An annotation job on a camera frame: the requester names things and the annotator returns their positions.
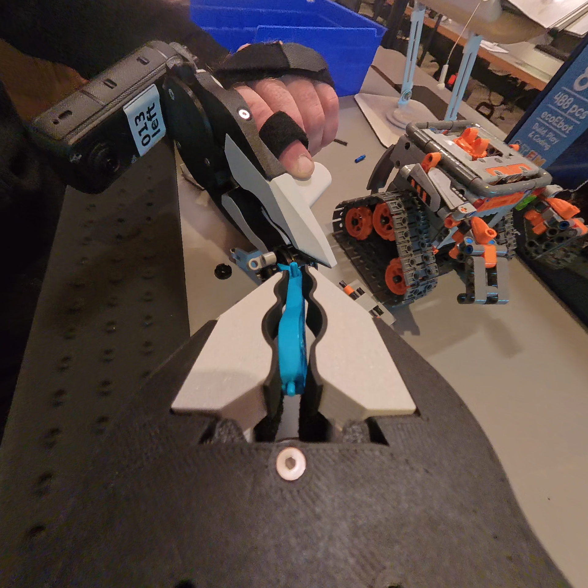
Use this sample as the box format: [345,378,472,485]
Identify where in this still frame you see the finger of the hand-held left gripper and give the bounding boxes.
[225,193,295,258]
[224,136,336,269]

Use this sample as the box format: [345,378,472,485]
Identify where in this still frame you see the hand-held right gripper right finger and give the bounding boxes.
[303,271,416,421]

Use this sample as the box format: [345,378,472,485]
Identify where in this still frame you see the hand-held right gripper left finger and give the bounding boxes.
[171,276,287,419]

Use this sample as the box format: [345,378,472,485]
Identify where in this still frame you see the small white blue connector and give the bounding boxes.
[230,247,276,272]

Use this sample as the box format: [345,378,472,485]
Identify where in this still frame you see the blue plastic separator tool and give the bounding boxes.
[276,259,311,398]

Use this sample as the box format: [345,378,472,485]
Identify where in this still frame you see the person's left hand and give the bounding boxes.
[212,42,342,180]

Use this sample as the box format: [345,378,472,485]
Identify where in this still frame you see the small grey orange connector assembly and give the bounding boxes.
[336,279,386,318]

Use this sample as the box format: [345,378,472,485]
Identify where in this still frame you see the black perforated board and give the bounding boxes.
[0,143,198,543]

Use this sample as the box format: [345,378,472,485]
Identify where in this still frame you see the grey orange tracked toy robot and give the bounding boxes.
[333,120,588,306]

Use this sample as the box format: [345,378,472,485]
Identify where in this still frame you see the blue plastic bin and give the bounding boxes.
[189,0,386,97]

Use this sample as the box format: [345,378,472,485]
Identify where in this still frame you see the blue cardboard box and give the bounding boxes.
[504,37,588,322]

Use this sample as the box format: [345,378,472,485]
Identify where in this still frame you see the open instruction booklet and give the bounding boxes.
[510,0,588,33]

